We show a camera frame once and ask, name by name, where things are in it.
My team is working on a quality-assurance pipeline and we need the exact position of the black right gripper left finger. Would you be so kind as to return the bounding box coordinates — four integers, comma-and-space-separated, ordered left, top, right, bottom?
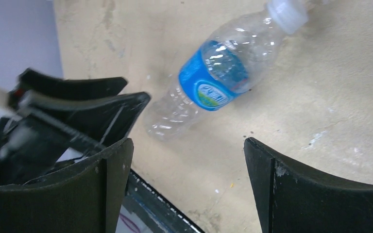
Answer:
0, 138, 134, 233

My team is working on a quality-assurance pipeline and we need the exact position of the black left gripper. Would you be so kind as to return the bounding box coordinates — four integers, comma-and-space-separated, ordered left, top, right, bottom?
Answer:
0, 68, 151, 186

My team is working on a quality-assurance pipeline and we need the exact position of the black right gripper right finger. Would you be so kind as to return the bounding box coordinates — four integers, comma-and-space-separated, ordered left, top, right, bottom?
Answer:
244, 137, 373, 233

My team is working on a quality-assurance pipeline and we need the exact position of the clear bottle blue label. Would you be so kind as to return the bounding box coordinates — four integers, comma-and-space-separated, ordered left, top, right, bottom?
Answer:
144, 0, 308, 140

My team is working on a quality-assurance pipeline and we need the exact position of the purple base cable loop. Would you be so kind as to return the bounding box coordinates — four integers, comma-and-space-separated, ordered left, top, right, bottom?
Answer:
119, 212, 142, 233

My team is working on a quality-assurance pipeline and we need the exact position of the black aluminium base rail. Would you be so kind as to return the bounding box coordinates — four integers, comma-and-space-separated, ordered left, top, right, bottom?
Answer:
116, 170, 204, 233

